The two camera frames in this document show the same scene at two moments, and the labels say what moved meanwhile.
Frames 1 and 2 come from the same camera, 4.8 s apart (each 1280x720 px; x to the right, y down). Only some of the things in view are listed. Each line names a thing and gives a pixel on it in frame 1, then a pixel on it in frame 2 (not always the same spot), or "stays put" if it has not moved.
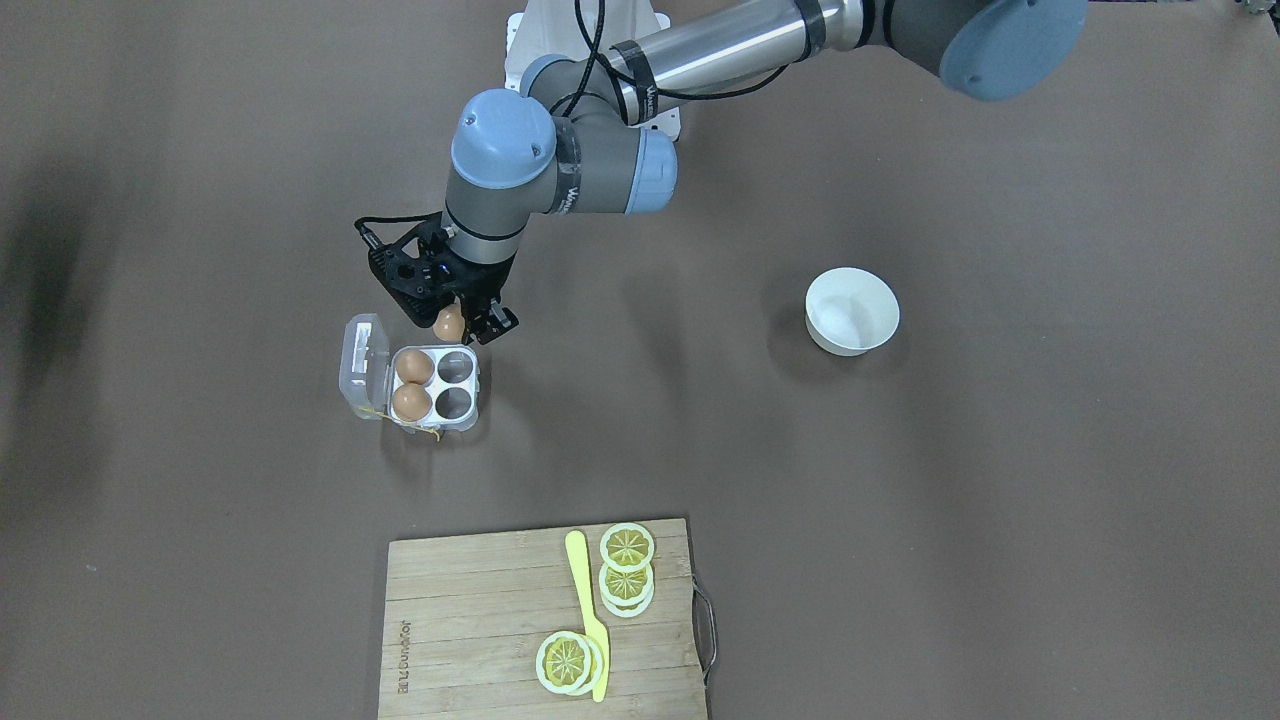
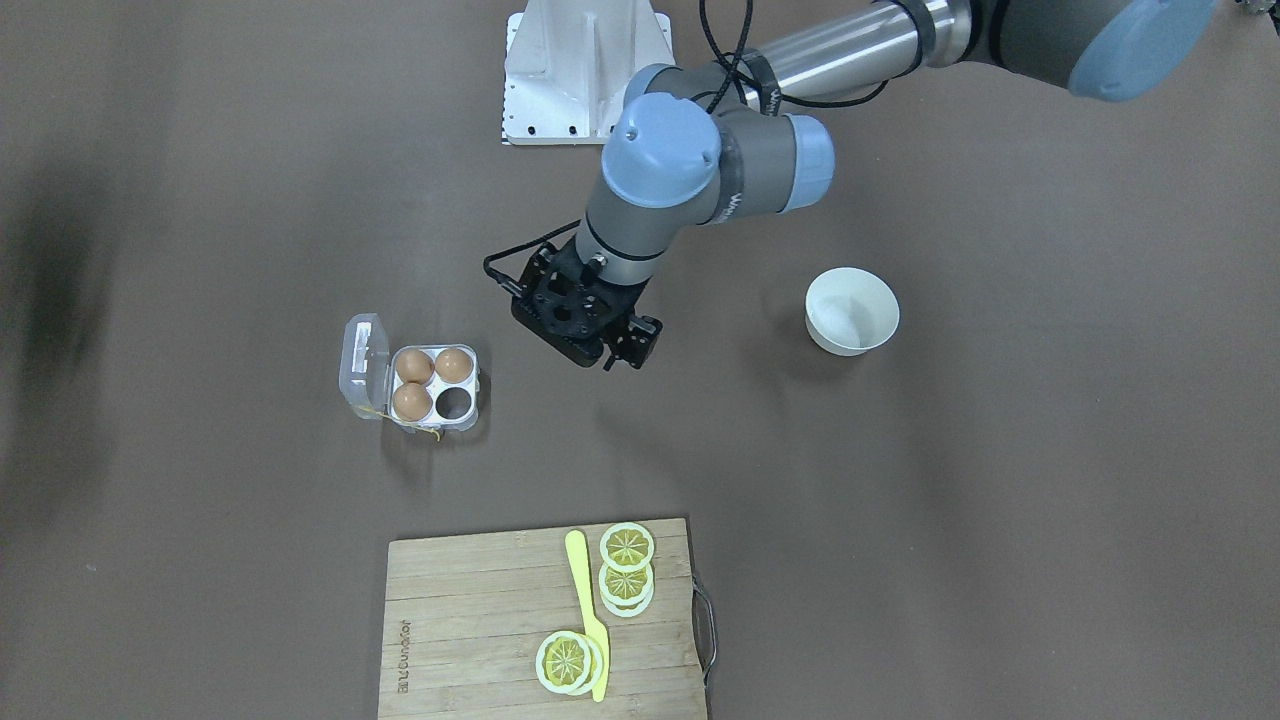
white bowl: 849,311 stays put
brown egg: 449,324 → 453,365
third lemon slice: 569,663 stays put
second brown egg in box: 411,402 stays put
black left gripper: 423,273 → 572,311
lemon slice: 626,547 stays put
